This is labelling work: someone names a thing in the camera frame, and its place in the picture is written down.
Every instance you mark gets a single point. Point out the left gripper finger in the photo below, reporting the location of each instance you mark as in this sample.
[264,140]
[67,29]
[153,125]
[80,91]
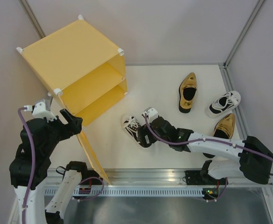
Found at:
[74,125]
[47,104]

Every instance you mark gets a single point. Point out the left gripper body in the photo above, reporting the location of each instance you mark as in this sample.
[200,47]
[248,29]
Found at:
[59,131]

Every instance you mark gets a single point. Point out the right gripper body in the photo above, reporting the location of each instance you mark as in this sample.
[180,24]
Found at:
[143,133]

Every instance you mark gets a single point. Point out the yellow cabinet door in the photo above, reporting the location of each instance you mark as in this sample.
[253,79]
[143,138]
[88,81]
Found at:
[94,162]

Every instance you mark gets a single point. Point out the black white sneaker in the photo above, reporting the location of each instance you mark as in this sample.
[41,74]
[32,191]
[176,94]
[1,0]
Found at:
[132,126]
[223,104]

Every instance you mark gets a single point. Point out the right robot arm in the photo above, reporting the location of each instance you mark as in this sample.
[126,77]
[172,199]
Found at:
[249,158]

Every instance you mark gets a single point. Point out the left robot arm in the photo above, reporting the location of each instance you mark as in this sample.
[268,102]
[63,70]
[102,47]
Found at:
[28,173]

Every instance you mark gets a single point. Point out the gold shoe far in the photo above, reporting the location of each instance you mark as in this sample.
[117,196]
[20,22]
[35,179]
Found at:
[187,91]

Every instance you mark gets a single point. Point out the gold shoe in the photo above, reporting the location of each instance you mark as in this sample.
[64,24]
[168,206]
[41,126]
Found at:
[187,91]
[225,127]

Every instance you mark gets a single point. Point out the yellow shoe cabinet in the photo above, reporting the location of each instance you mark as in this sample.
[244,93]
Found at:
[81,68]

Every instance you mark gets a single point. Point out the gold shoe near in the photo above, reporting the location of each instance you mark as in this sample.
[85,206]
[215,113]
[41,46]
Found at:
[225,127]

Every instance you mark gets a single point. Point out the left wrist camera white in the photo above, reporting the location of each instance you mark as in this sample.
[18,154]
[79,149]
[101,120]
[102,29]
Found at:
[39,112]

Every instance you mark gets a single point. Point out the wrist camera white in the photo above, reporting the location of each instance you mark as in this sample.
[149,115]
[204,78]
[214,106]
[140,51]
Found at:
[150,114]
[39,112]

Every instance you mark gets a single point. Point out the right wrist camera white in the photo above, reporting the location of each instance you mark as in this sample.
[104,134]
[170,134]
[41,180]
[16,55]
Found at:
[150,114]

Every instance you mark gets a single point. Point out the aluminium frame rail front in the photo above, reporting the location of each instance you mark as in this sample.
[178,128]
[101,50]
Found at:
[151,177]

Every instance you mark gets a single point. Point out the aluminium frame rail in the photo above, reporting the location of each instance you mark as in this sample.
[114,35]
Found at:
[240,119]
[151,177]

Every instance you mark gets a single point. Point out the white slotted cable duct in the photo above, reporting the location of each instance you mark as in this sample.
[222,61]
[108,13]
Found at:
[142,192]

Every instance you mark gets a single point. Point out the aluminium frame post left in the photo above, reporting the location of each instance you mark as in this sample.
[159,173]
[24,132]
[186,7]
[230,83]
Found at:
[32,17]

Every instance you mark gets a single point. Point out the aluminium frame post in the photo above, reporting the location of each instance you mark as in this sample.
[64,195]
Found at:
[248,24]
[32,17]

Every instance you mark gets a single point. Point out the aluminium frame rail right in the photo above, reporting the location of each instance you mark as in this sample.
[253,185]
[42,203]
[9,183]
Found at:
[240,119]

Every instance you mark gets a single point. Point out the aluminium frame post right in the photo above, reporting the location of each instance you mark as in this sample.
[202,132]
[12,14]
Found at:
[248,24]

